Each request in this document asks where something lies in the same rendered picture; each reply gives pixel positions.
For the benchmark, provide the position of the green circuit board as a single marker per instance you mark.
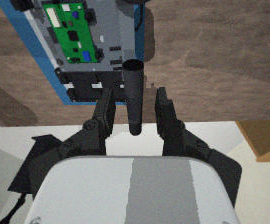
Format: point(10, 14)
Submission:
point(72, 31)

